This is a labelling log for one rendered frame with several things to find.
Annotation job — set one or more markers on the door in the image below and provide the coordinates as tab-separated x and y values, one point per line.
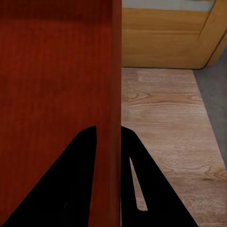
182	34

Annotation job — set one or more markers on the storage box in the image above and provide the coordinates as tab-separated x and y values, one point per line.
60	73

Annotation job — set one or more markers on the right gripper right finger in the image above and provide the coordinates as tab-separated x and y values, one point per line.
165	209

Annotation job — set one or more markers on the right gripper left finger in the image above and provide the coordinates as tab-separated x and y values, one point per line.
62	196

